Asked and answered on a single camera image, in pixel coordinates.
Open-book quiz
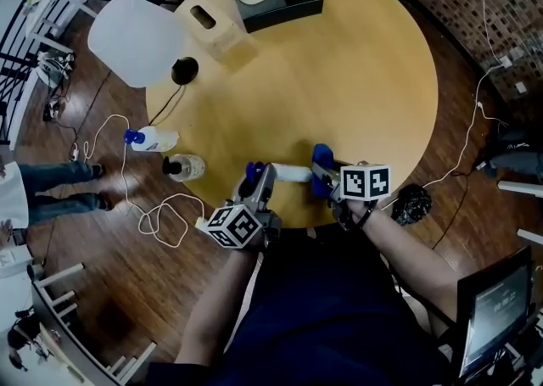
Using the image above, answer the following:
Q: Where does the white bottle blue cap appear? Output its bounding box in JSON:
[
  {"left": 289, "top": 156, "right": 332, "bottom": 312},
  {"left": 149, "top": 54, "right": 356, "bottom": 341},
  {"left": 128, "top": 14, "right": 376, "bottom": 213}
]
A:
[{"left": 123, "top": 125, "right": 180, "bottom": 153}]

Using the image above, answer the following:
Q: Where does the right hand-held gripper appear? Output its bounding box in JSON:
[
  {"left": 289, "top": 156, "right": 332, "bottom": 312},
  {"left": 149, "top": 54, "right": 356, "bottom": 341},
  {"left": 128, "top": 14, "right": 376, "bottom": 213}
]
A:
[{"left": 311, "top": 159, "right": 392, "bottom": 232}]

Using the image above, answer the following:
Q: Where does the black tray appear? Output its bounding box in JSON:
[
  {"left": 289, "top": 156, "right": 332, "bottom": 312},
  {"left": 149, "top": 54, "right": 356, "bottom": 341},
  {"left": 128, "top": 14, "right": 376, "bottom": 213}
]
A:
[{"left": 232, "top": 0, "right": 325, "bottom": 34}]

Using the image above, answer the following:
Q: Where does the looped white cable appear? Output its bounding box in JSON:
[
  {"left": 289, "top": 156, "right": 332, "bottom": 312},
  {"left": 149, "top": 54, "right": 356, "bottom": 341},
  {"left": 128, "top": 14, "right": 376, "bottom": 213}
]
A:
[{"left": 82, "top": 114, "right": 207, "bottom": 249}]

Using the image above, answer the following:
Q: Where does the black monitor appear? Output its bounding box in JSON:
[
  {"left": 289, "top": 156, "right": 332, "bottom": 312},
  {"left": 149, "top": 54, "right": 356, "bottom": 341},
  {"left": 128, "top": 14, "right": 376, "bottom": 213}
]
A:
[{"left": 451, "top": 246, "right": 535, "bottom": 386}]

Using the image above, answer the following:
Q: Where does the black power adapter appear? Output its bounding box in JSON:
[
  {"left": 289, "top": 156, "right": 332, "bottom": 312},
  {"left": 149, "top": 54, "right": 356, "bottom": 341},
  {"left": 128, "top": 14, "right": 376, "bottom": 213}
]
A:
[{"left": 42, "top": 98, "right": 63, "bottom": 122}]

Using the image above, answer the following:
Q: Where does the white grey rack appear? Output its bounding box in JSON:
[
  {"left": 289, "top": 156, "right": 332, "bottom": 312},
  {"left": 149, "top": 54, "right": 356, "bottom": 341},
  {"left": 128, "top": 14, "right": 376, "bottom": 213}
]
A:
[{"left": 0, "top": 263, "right": 158, "bottom": 386}]

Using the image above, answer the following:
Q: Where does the person's right forearm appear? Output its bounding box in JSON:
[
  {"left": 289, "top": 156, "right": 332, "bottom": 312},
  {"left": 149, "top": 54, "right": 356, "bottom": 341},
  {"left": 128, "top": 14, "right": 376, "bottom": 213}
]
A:
[{"left": 362, "top": 208, "right": 462, "bottom": 322}]

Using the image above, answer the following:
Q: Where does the long white wall cable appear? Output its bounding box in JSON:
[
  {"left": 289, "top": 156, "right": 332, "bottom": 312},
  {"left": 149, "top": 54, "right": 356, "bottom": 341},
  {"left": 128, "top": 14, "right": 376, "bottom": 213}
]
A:
[{"left": 379, "top": 0, "right": 514, "bottom": 211}]

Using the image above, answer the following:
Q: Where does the clear black-pump bottle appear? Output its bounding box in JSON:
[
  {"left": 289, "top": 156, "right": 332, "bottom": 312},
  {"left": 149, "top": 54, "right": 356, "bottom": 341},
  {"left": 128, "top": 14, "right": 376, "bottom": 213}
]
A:
[{"left": 162, "top": 154, "right": 206, "bottom": 182}]

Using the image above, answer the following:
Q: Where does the black lamp cable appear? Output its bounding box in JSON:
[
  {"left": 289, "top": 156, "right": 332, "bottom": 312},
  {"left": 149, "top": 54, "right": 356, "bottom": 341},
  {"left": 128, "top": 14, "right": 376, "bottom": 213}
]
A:
[{"left": 147, "top": 83, "right": 188, "bottom": 127}]

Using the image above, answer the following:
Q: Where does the person's dark blue clothing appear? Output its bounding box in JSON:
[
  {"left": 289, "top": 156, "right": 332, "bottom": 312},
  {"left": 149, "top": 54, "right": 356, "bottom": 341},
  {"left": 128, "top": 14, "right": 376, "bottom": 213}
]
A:
[{"left": 146, "top": 225, "right": 451, "bottom": 386}]

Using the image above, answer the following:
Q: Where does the blue cloth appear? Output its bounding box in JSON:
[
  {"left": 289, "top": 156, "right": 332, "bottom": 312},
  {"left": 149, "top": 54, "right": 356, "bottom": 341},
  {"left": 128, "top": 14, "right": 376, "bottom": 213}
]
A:
[{"left": 311, "top": 143, "right": 340, "bottom": 199}]

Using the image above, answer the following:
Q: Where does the person's right hand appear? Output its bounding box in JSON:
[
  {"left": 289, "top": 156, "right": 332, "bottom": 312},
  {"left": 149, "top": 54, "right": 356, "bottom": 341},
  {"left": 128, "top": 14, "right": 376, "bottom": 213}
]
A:
[{"left": 343, "top": 199, "right": 378, "bottom": 229}]

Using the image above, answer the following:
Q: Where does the white device with cables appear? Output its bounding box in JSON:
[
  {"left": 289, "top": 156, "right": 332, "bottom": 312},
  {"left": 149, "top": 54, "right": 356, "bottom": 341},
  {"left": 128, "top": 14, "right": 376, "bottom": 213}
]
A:
[{"left": 36, "top": 51, "right": 76, "bottom": 88}]

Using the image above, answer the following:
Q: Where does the black floor cable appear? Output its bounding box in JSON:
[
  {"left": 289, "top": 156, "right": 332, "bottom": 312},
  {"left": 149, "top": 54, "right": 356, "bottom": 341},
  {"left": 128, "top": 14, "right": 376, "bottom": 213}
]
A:
[{"left": 431, "top": 171, "right": 470, "bottom": 249}]

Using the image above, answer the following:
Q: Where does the black railing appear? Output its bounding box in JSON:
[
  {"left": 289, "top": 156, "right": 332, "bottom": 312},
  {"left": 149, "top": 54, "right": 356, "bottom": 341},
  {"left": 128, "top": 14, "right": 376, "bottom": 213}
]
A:
[{"left": 0, "top": 0, "right": 107, "bottom": 152}]

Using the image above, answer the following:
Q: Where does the wooden tissue box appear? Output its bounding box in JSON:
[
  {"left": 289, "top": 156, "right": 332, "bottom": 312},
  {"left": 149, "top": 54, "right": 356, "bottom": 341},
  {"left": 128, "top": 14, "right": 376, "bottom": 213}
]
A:
[{"left": 174, "top": 2, "right": 260, "bottom": 70}]

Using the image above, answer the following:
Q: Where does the person's left forearm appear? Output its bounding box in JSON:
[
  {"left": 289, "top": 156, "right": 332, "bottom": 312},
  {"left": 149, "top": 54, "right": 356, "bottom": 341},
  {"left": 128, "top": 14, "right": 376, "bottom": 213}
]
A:
[{"left": 175, "top": 248, "right": 260, "bottom": 366}]

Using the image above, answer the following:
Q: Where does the white table lamp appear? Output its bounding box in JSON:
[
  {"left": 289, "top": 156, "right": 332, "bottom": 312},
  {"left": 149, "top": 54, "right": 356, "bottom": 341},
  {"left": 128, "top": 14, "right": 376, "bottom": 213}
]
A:
[{"left": 87, "top": 0, "right": 200, "bottom": 89}]

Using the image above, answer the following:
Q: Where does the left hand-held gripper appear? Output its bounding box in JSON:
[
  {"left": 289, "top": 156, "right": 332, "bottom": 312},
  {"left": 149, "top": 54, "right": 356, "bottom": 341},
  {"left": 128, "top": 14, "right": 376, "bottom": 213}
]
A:
[{"left": 206, "top": 162, "right": 284, "bottom": 250}]

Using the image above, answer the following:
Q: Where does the black plastic bag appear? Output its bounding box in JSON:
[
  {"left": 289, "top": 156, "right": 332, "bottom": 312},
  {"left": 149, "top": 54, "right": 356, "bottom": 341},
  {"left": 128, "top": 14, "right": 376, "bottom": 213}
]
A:
[{"left": 389, "top": 183, "right": 433, "bottom": 227}]

